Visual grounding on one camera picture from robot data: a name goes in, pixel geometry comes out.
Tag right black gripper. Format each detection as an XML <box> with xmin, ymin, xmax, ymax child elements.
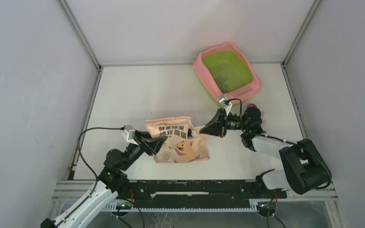
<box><xmin>199</xmin><ymin>107</ymin><xmax>249</xmax><ymax>137</ymax></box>

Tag green litter granules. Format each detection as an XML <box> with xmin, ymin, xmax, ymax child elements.
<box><xmin>213</xmin><ymin>75</ymin><xmax>240</xmax><ymax>94</ymax></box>

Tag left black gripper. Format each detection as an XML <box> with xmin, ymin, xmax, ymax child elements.
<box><xmin>121</xmin><ymin>130</ymin><xmax>167</xmax><ymax>171</ymax></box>

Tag cat litter bag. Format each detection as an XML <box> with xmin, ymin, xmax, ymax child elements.
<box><xmin>146</xmin><ymin>116</ymin><xmax>210</xmax><ymax>163</ymax></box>

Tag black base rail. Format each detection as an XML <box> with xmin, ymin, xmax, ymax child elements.
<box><xmin>99</xmin><ymin>179</ymin><xmax>288</xmax><ymax>209</ymax></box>

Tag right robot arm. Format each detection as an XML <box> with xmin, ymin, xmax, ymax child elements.
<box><xmin>200</xmin><ymin>104</ymin><xmax>332</xmax><ymax>198</ymax></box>

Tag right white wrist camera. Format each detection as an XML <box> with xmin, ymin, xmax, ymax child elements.
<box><xmin>219</xmin><ymin>94</ymin><xmax>232</xmax><ymax>115</ymax></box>

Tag right black cable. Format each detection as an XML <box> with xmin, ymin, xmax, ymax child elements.
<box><xmin>228</xmin><ymin>98</ymin><xmax>332</xmax><ymax>190</ymax></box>

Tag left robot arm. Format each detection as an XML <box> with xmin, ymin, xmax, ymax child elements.
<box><xmin>40</xmin><ymin>125</ymin><xmax>168</xmax><ymax>228</ymax></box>

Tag pink green litter box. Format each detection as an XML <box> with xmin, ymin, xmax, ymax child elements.
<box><xmin>193</xmin><ymin>42</ymin><xmax>263</xmax><ymax>101</ymax></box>

